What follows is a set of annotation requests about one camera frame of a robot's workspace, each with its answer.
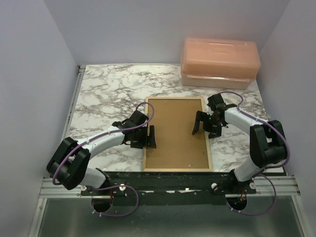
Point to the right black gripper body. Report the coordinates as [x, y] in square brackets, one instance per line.
[212, 126]

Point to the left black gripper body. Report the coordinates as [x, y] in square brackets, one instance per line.
[140, 139]

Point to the brown fibreboard backing board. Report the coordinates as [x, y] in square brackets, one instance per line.
[178, 150]

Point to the orange translucent plastic box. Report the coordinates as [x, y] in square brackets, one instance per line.
[219, 63]

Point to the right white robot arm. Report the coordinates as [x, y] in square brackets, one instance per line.
[268, 147]

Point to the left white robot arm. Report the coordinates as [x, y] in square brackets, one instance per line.
[69, 165]

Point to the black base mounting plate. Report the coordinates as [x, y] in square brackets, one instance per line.
[166, 188]

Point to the aluminium rail frame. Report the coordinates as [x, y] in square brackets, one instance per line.
[106, 93]

